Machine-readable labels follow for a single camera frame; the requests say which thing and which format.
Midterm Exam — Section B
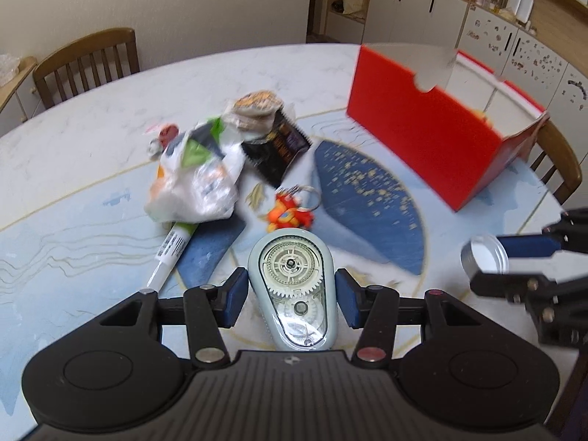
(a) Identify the white cabinet with stickers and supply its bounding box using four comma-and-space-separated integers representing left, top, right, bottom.
455, 4, 588, 118

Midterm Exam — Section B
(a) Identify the crumpled clear plastic bag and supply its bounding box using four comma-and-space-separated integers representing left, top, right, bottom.
0, 53, 21, 86

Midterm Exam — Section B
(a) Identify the black snack packet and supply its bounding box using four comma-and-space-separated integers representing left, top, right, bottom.
241, 110, 314, 189

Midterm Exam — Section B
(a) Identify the white plastic bag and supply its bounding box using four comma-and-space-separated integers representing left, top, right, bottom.
144, 117, 246, 224

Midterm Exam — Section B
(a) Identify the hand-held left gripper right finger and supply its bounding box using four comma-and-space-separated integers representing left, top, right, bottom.
334, 268, 488, 369

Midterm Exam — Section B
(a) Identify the round silver tin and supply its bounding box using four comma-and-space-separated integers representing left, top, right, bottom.
460, 234, 508, 281

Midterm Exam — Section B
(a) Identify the small red white toy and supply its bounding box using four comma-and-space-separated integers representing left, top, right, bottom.
147, 123, 181, 157

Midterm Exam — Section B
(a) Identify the beige plush toy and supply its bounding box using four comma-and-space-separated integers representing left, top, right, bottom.
230, 91, 282, 135

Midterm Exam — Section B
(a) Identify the orange toy keychain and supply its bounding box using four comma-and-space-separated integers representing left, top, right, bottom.
265, 184, 322, 233

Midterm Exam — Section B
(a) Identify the white rectangular container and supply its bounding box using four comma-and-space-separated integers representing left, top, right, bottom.
512, 0, 536, 24

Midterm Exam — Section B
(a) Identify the dark wooden slatted chair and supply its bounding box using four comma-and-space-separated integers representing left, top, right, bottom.
32, 28, 141, 111

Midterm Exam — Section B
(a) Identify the blue printed table mat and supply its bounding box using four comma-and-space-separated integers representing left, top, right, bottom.
0, 105, 568, 377

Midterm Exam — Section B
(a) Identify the white cabinet with black handles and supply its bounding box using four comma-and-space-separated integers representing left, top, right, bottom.
362, 0, 474, 50

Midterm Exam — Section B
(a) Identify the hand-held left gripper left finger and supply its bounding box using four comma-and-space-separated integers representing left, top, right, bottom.
94, 266, 251, 369

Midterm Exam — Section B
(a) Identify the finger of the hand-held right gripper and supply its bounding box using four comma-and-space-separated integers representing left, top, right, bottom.
498, 208, 588, 260
469, 269, 568, 305

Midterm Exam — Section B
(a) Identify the wooden sideboard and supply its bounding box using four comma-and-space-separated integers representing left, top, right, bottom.
0, 55, 41, 136

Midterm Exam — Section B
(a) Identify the white marker pen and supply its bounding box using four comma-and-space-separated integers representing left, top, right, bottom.
146, 220, 203, 293

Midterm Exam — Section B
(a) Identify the red cardboard box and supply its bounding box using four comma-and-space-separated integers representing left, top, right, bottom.
345, 43, 549, 213

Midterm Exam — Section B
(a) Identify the light blue correction tape dispenser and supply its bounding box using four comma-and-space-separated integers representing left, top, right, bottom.
247, 229, 341, 351

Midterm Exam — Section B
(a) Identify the brown wooden chair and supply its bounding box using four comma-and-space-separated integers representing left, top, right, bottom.
528, 119, 584, 206

